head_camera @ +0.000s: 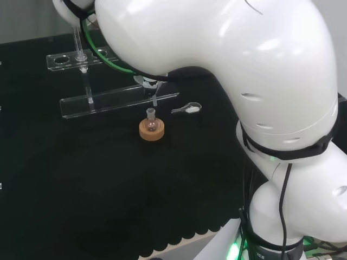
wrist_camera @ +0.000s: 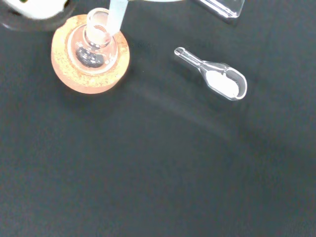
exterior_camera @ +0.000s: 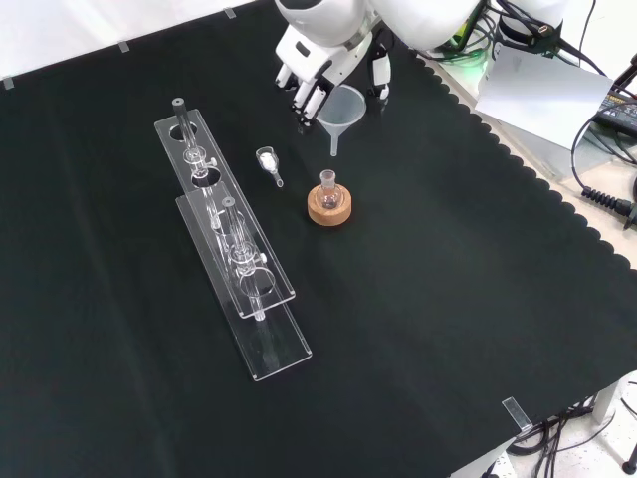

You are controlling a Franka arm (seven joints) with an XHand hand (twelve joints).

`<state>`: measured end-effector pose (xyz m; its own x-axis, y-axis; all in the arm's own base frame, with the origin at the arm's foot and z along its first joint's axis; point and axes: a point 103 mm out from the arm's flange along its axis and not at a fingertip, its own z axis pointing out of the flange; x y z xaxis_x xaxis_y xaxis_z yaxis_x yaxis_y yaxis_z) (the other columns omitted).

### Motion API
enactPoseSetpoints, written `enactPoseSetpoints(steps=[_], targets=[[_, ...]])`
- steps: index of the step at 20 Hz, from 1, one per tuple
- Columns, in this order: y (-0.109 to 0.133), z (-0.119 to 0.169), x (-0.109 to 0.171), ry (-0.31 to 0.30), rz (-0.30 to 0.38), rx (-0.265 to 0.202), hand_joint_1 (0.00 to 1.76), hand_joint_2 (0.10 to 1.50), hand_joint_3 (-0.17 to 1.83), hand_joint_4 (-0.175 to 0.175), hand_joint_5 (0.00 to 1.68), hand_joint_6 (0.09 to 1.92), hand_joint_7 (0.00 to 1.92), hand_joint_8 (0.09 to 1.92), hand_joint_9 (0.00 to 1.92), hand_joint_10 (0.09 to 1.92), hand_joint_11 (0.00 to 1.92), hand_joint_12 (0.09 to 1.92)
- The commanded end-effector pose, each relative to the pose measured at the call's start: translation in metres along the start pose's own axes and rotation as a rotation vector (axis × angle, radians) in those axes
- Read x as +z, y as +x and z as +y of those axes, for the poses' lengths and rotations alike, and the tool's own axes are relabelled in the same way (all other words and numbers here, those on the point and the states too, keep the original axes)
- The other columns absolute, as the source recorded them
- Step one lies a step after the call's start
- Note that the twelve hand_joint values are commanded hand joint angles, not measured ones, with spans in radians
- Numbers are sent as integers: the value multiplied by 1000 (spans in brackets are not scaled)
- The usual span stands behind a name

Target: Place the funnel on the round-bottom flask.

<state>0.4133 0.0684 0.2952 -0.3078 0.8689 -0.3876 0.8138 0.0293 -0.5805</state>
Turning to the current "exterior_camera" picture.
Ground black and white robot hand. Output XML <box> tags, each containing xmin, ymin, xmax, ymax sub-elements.
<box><xmin>275</xmin><ymin>25</ymin><xmax>394</xmax><ymax>123</ymax></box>

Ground clear plastic funnel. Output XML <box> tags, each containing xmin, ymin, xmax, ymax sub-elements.
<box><xmin>317</xmin><ymin>84</ymin><xmax>368</xmax><ymax>158</ymax></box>

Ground glass weighing funnel with powder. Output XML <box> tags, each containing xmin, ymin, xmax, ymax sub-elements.
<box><xmin>255</xmin><ymin>145</ymin><xmax>286</xmax><ymax>189</ymax></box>

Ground glass round-bottom flask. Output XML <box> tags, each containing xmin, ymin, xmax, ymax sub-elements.
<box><xmin>318</xmin><ymin>169</ymin><xmax>344</xmax><ymax>210</ymax></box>

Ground clear acrylic funnel stand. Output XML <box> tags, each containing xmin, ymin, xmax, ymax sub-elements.
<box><xmin>152</xmin><ymin>97</ymin><xmax>314</xmax><ymax>383</ymax></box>

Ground white paper sheet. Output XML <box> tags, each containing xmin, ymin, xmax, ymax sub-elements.
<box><xmin>475</xmin><ymin>42</ymin><xmax>614</xmax><ymax>150</ymax></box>

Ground black cloth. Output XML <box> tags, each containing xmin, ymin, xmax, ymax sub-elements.
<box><xmin>0</xmin><ymin>0</ymin><xmax>637</xmax><ymax>478</ymax></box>

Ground black power adapter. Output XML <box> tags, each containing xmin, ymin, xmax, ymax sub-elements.
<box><xmin>596</xmin><ymin>84</ymin><xmax>637</xmax><ymax>133</ymax></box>

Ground clear cloth clip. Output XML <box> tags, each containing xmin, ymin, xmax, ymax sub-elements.
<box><xmin>501</xmin><ymin>396</ymin><xmax>533</xmax><ymax>431</ymax></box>

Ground cork ring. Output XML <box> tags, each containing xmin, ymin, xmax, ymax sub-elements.
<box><xmin>307</xmin><ymin>183</ymin><xmax>354</xmax><ymax>228</ymax></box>

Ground black cable with ribbed plug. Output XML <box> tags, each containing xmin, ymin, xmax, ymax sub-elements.
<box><xmin>570</xmin><ymin>107</ymin><xmax>637</xmax><ymax>230</ymax></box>

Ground black cables under table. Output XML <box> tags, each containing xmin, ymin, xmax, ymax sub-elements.
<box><xmin>507</xmin><ymin>405</ymin><xmax>601</xmax><ymax>478</ymax></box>

